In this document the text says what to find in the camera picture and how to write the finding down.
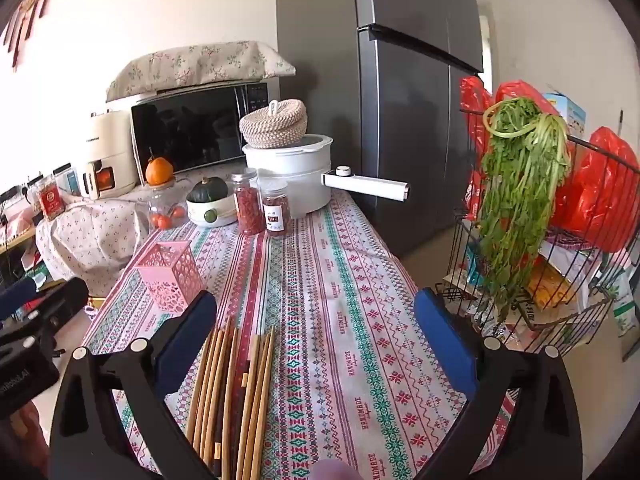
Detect yellow snack packet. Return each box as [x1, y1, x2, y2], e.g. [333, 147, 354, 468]
[525, 255, 581, 311]

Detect pink perforated chopstick holder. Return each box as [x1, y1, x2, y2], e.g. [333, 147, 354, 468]
[132, 241, 207, 316]

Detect bundle of wooden chopsticks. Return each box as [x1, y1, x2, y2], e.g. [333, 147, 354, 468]
[186, 316, 277, 480]

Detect floral microwave cover cloth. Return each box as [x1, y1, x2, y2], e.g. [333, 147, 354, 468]
[105, 40, 297, 103]

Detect blue and white carton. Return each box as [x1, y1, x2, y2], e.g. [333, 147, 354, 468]
[544, 92, 587, 136]

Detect green squash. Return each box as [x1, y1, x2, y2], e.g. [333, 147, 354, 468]
[187, 176, 230, 204]

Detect short jar with red label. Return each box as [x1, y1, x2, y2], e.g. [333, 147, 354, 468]
[261, 180, 292, 239]

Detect woven lidded basket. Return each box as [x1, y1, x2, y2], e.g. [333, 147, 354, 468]
[239, 100, 307, 149]

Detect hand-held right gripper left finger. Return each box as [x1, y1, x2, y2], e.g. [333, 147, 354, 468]
[48, 289, 218, 480]

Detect black wire basket rack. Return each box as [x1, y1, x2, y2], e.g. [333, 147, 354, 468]
[435, 107, 640, 346]

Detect red plastic bag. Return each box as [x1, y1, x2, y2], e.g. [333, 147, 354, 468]
[552, 126, 640, 253]
[460, 76, 551, 221]

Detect green and white packet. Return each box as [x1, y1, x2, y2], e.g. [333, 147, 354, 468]
[612, 267, 640, 338]

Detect cream air fryer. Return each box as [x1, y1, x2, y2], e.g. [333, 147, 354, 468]
[81, 108, 140, 198]

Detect patterned tablecloth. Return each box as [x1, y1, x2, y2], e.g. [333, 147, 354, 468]
[82, 190, 521, 480]

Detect orange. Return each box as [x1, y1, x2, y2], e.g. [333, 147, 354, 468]
[145, 156, 174, 186]

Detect bunch of leafy greens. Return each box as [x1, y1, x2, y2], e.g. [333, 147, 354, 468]
[475, 97, 573, 323]

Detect white bowl with green knob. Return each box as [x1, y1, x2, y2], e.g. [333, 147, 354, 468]
[186, 192, 238, 228]

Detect red tin box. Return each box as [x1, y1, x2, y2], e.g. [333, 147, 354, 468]
[37, 176, 66, 221]

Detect red tasselled wall ornament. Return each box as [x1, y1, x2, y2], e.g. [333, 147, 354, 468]
[2, 0, 58, 68]

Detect grey refrigerator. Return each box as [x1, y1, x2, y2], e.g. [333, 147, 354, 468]
[276, 0, 485, 258]

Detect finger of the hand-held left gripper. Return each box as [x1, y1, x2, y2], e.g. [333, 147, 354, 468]
[20, 277, 90, 342]
[0, 277, 40, 321]

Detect floral appliance cover cloth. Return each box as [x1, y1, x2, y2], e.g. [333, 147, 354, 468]
[36, 192, 151, 296]

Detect glass jar of small oranges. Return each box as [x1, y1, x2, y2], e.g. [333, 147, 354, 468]
[148, 185, 188, 231]

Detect wooden shelf unit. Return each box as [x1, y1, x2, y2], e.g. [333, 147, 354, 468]
[0, 222, 38, 286]

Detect white electric pot with handle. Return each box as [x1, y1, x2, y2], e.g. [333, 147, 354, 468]
[242, 132, 411, 220]

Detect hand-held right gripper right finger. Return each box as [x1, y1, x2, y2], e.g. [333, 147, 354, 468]
[414, 287, 583, 480]

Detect tall jar of red berries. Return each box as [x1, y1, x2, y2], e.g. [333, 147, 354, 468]
[231, 169, 266, 236]

